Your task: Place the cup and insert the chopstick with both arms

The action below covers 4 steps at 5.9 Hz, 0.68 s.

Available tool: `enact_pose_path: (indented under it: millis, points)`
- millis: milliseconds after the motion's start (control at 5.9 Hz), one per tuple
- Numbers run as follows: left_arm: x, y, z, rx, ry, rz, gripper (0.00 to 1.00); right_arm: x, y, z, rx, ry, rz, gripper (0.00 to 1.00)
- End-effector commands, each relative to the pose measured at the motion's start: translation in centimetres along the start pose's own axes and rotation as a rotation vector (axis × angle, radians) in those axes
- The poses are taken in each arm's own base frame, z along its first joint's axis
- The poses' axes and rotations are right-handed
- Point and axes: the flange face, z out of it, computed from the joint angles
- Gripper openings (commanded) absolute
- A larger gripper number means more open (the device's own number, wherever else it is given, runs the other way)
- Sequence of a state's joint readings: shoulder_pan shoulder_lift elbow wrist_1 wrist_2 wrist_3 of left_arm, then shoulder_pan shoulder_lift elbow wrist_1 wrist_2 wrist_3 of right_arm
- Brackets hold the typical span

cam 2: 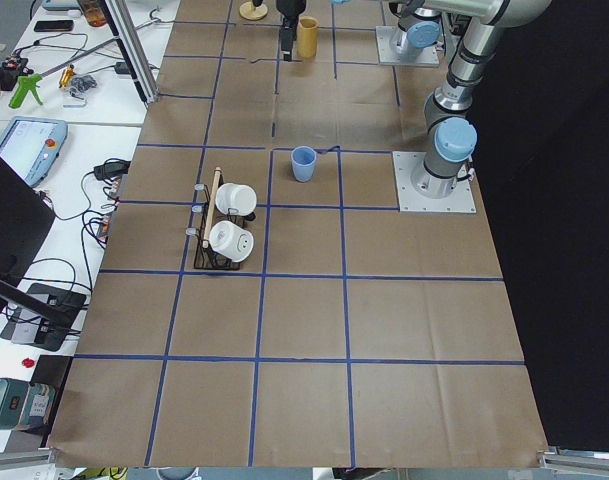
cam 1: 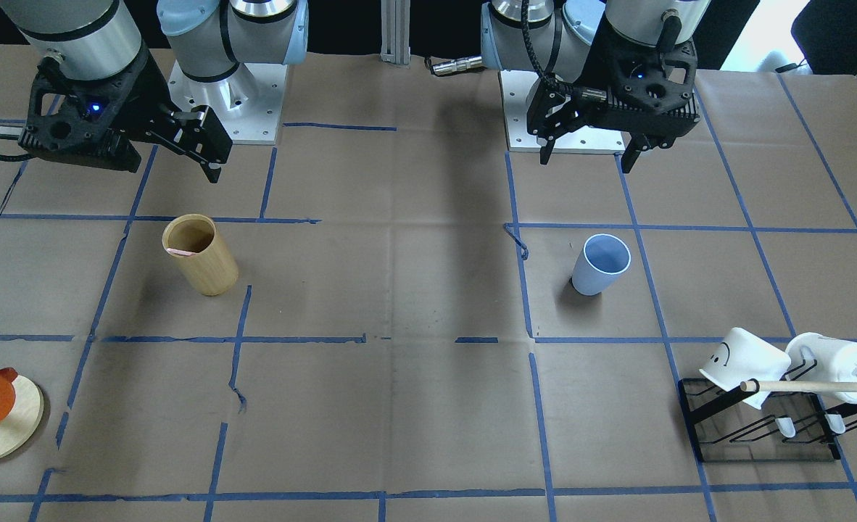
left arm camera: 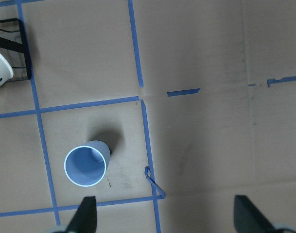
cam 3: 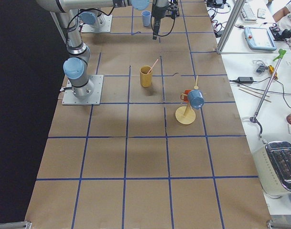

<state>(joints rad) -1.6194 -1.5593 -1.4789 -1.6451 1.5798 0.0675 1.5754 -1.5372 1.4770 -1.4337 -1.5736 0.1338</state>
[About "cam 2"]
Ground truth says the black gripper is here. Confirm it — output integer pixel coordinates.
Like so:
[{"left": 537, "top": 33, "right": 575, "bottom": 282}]
[{"left": 275, "top": 0, "right": 305, "bottom": 62}]

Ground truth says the blue plastic cup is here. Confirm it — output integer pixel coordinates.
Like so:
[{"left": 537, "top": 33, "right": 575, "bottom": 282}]
[{"left": 291, "top": 146, "right": 317, "bottom": 182}]

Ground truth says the white cup far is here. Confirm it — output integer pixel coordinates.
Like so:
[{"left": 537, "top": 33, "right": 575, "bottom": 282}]
[{"left": 215, "top": 183, "right": 257, "bottom": 216}]

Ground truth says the white smiley cup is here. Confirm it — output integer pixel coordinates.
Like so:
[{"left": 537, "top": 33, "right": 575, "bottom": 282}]
[{"left": 209, "top": 220, "right": 254, "bottom": 262}]

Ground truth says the bamboo cylinder holder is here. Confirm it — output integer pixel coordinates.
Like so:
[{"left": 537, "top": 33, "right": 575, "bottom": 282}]
[{"left": 297, "top": 16, "right": 319, "bottom": 59}]

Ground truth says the wooden mug tree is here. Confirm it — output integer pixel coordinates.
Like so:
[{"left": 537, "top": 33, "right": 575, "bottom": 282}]
[{"left": 238, "top": 1, "right": 268, "bottom": 21}]

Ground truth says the black power adapter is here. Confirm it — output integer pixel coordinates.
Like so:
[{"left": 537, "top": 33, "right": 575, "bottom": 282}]
[{"left": 93, "top": 158, "right": 131, "bottom": 180}]

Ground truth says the black smartphone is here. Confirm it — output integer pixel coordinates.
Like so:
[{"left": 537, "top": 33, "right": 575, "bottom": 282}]
[{"left": 34, "top": 19, "right": 74, "bottom": 33}]

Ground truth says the green glue gun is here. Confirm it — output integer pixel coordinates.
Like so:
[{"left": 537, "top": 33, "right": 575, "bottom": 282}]
[{"left": 8, "top": 74, "right": 43, "bottom": 109}]

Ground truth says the blue teach pendant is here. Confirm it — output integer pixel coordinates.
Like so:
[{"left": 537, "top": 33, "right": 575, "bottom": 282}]
[{"left": 0, "top": 116, "right": 68, "bottom": 187}]

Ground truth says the brown paper table cover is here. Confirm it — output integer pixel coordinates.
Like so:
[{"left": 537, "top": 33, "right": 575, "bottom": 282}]
[{"left": 50, "top": 1, "right": 546, "bottom": 468}]

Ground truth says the black monitor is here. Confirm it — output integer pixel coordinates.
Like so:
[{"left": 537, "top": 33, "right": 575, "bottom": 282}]
[{"left": 0, "top": 157, "right": 54, "bottom": 287}]

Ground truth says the black monitor stand base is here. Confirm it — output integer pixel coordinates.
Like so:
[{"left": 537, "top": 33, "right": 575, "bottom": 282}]
[{"left": 0, "top": 283, "right": 87, "bottom": 352}]

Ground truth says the green metal box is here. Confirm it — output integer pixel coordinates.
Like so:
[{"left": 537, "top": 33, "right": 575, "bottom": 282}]
[{"left": 0, "top": 378, "right": 30, "bottom": 430}]

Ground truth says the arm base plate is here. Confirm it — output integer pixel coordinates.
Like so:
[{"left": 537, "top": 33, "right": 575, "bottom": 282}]
[
  {"left": 392, "top": 151, "right": 477, "bottom": 214},
  {"left": 375, "top": 26, "right": 440, "bottom": 68}
]

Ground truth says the aluminium frame post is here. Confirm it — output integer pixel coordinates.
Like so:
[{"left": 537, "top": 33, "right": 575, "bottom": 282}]
[{"left": 99, "top": 0, "right": 159, "bottom": 104}]

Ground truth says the black wire cup rack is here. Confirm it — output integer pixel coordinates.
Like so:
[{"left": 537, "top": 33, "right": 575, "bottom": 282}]
[{"left": 186, "top": 166, "right": 256, "bottom": 271}]

